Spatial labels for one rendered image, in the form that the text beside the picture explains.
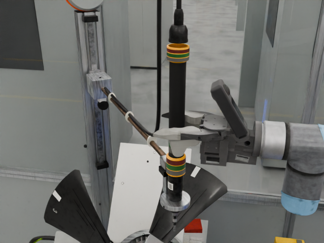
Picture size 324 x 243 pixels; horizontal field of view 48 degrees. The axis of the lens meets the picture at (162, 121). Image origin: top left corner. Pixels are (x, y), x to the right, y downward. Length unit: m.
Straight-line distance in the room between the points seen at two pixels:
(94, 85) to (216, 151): 0.66
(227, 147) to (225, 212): 1.07
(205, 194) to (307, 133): 0.38
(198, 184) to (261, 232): 0.86
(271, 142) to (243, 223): 1.12
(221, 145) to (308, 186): 0.19
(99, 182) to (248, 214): 0.70
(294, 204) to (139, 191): 0.63
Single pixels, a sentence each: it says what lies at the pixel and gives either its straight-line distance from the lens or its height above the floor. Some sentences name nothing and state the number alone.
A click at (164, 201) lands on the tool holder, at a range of 0.84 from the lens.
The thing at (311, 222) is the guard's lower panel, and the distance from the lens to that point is 1.82.
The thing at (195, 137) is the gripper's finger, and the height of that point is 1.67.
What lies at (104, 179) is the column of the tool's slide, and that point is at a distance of 1.60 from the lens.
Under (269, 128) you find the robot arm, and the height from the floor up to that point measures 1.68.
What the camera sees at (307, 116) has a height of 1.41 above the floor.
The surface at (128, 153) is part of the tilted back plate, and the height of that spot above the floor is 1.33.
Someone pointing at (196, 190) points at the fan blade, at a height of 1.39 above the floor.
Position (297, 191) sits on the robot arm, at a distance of 0.78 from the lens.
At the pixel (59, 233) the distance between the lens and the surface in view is 1.27.
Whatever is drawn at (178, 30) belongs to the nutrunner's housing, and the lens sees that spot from 0.68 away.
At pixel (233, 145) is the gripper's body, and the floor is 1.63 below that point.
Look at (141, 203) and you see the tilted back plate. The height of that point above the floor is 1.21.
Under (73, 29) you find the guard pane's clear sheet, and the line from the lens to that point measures 1.55.
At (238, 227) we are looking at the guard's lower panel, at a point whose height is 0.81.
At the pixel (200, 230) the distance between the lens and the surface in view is 1.68.
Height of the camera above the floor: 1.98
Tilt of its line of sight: 25 degrees down
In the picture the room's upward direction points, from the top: straight up
